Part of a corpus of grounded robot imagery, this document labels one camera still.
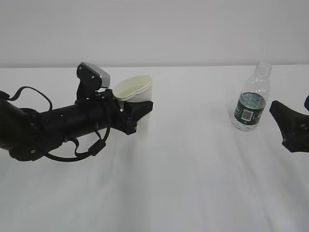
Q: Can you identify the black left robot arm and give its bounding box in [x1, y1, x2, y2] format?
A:
[0, 87, 153, 162]

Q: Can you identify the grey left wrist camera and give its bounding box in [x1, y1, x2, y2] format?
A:
[76, 62, 111, 100]

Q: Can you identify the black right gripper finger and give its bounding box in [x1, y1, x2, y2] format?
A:
[269, 101, 309, 153]

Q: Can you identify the clear plastic water bottle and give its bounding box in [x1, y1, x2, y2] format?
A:
[233, 62, 272, 131]

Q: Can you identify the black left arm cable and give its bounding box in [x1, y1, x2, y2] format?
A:
[4, 86, 113, 163]

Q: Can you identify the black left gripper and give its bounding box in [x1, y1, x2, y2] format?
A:
[75, 88, 153, 135]

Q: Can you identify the white paper cup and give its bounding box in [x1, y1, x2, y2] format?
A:
[113, 74, 154, 136]

